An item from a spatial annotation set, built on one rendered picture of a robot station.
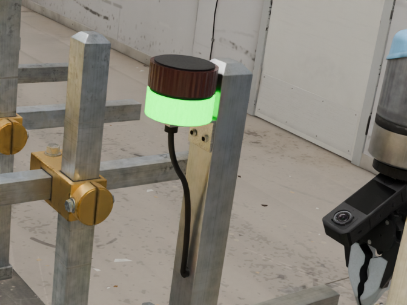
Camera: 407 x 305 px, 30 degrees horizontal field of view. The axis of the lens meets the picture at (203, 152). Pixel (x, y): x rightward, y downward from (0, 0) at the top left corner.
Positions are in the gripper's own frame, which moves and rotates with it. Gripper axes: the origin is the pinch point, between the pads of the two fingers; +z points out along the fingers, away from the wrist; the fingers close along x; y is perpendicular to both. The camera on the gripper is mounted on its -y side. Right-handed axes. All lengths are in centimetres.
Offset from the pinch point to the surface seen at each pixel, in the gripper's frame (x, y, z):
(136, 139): 266, 138, 83
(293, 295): 0.8, -12.5, -3.4
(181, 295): -4.2, -34.2, -11.5
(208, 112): -6.8, -36.1, -31.5
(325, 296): -1.0, -8.6, -3.4
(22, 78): 73, -17, -11
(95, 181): 18.5, -31.7, -14.4
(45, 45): 476, 185, 83
